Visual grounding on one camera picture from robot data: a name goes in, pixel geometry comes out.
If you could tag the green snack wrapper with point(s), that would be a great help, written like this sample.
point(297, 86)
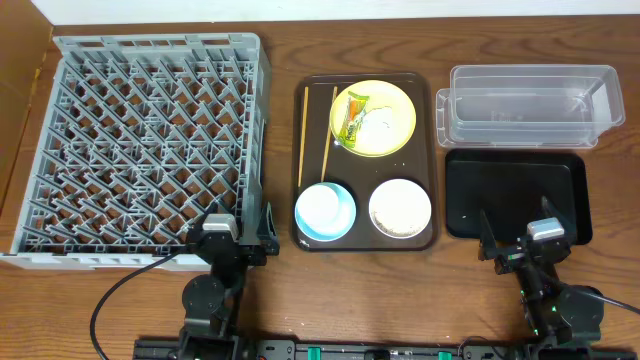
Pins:
point(356, 110)

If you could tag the white plastic cup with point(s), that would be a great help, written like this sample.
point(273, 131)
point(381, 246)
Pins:
point(318, 206)

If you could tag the pink white bowl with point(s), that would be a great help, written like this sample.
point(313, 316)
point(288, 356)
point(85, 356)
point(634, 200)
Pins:
point(399, 194)

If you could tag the wooden chopstick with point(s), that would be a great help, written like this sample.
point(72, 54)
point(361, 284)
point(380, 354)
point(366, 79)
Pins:
point(328, 138)
point(303, 135)

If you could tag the grey plastic dish rack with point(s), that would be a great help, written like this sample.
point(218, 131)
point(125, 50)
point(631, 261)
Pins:
point(140, 135)

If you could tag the white tissue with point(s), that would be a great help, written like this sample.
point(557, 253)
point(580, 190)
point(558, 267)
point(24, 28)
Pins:
point(377, 121)

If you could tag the clear plastic bin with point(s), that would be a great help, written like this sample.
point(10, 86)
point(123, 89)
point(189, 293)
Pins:
point(528, 106)

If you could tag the pile of rice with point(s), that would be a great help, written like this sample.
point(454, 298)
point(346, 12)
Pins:
point(400, 224)

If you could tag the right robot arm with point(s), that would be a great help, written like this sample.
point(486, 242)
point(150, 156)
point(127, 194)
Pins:
point(565, 319)

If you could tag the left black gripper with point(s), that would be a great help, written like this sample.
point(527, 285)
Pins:
point(245, 250)

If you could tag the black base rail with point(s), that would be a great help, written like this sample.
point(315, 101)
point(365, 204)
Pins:
point(350, 350)

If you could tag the yellow round plate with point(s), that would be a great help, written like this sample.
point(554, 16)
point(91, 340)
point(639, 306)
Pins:
point(381, 94)

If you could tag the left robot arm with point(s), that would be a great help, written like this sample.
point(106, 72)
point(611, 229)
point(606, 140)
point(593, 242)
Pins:
point(212, 301)

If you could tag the dark brown serving tray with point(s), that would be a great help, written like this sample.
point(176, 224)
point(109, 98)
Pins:
point(415, 161)

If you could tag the light blue bowl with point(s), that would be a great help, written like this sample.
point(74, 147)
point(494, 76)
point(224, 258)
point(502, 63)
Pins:
point(343, 222)

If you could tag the black plastic tray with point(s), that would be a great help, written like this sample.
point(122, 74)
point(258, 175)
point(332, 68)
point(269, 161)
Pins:
point(508, 186)

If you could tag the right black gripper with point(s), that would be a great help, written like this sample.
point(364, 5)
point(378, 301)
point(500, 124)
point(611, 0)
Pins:
point(523, 255)

